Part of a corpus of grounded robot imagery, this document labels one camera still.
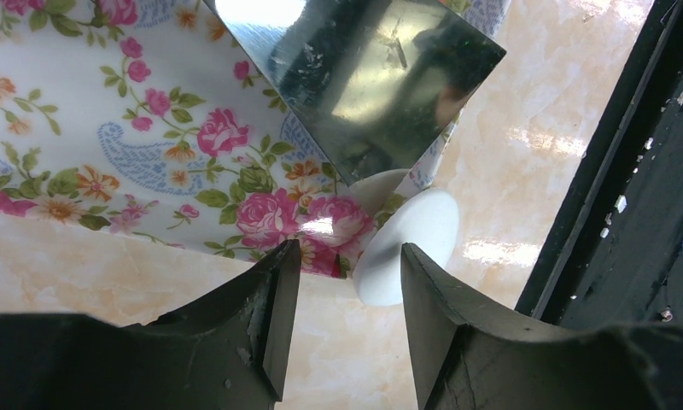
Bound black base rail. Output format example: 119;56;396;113
516;1;683;330

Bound metal scraper with red handle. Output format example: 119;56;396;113
209;0;506;184

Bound round cut dough wrapper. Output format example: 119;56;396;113
352;188;459;307

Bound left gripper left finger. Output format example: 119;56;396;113
0;240;301;409

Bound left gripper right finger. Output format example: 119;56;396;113
400;243;683;409

